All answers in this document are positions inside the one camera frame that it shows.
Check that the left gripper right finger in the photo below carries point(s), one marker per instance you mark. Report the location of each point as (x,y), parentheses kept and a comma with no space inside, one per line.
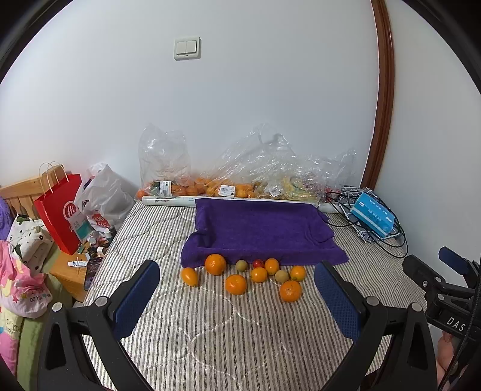
(391,347)

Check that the white spotted cloth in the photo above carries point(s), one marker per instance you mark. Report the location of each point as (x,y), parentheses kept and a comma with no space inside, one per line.
(30,242)

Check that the oval orange fruit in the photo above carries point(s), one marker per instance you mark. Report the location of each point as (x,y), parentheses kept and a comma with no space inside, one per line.
(189,276)

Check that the large mandarin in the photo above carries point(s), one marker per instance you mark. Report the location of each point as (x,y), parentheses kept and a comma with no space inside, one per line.
(290,291)
(236,285)

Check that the purple towel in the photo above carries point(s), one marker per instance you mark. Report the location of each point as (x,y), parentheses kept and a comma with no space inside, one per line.
(292,233)

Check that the wooden side table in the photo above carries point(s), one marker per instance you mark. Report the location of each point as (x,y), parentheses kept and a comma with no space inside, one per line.
(71,278)

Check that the white light switch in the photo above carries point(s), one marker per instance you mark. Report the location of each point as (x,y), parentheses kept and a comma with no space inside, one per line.
(187,48)

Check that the green-brown round fruit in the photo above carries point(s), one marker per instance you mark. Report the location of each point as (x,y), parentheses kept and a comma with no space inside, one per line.
(242,265)

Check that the clear bag of yellow fruit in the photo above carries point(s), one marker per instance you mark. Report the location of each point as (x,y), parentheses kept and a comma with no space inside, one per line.
(308,179)

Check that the white rolled paper tube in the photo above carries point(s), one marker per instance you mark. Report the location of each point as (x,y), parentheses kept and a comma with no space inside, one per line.
(190,202)

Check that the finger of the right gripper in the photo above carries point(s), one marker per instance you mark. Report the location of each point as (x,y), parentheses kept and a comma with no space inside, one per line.
(458,263)
(420,272)

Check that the white small tube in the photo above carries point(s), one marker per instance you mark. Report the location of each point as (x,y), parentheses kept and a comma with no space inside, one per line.
(77,264)

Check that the person's right hand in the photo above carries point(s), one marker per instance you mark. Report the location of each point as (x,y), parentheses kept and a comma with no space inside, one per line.
(445,354)

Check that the brown wooden door frame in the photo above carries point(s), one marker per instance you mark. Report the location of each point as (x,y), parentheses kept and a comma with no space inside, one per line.
(386,94)

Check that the pink patterned cloth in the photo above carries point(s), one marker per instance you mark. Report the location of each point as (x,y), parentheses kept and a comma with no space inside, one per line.
(23,296)

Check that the striped quilted mattress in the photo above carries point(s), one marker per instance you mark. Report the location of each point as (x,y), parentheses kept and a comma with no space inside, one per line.
(205,338)

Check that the clear bag of mandarins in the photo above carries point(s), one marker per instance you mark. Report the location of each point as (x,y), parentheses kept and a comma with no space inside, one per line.
(165,164)

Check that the grey plastic bag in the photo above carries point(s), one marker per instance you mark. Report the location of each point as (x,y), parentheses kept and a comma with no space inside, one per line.
(105,198)

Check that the patterned black white pouch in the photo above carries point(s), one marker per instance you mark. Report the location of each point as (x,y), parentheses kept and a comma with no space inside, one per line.
(344,201)

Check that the small red tomato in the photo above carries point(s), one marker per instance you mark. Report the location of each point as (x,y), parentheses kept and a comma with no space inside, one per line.
(258,263)

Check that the red paper shopping bag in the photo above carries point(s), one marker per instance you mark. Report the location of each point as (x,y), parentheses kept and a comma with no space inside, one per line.
(58,191)

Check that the blue tissue box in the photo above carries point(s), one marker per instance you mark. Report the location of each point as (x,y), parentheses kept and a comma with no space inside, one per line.
(374,214)

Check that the clear bag of small oranges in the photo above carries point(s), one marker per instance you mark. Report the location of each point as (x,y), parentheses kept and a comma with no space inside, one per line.
(263,159)

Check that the large orange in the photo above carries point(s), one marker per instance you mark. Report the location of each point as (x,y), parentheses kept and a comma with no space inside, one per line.
(215,264)

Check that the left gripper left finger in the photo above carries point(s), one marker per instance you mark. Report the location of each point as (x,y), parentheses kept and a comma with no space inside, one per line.
(64,363)

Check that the small orange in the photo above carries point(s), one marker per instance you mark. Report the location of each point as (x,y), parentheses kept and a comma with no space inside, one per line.
(259,275)
(271,265)
(298,273)

